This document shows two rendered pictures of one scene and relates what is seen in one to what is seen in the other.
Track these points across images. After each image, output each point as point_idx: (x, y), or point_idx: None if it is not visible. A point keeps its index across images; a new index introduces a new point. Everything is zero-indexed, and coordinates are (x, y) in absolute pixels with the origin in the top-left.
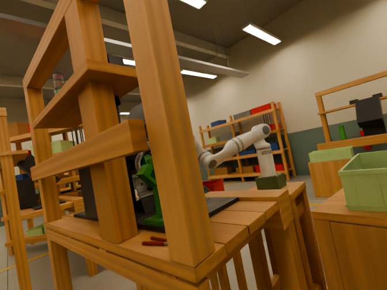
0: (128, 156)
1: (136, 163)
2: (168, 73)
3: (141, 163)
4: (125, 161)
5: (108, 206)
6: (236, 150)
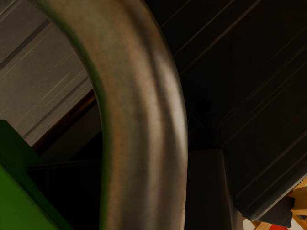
0: (228, 166)
1: (141, 17)
2: None
3: (62, 176)
4: (219, 119)
5: None
6: None
